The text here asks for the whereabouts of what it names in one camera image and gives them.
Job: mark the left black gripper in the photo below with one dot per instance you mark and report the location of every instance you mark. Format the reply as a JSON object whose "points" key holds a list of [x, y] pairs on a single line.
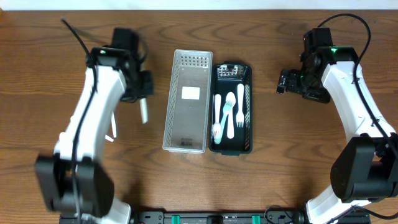
{"points": [[146, 86]]}

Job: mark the white plastic fork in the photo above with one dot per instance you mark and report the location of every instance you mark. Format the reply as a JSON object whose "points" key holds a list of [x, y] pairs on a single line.
{"points": [[217, 112], [240, 116]]}

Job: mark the pale green plastic fork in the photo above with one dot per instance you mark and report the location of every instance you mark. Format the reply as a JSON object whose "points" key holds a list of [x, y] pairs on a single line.
{"points": [[226, 110]]}

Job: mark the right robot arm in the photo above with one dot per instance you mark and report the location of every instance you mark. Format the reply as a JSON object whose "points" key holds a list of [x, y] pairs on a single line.
{"points": [[366, 170]]}

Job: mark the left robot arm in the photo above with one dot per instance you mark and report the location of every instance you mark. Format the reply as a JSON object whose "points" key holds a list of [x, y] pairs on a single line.
{"points": [[72, 180]]}

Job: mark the white plastic spoon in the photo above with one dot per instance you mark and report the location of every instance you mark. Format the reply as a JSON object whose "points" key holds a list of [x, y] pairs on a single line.
{"points": [[231, 100], [113, 126], [108, 138], [144, 110]]}

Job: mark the clear white plastic basket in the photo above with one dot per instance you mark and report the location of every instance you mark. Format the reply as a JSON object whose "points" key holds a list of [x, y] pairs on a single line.
{"points": [[188, 103]]}

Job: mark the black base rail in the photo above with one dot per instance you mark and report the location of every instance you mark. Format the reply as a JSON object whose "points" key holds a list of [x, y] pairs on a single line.
{"points": [[271, 215]]}

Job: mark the black plastic basket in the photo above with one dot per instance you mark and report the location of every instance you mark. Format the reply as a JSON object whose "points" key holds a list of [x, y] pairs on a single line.
{"points": [[225, 78]]}

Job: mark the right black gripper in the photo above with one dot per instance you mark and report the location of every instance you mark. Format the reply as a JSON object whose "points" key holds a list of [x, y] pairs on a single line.
{"points": [[286, 83]]}

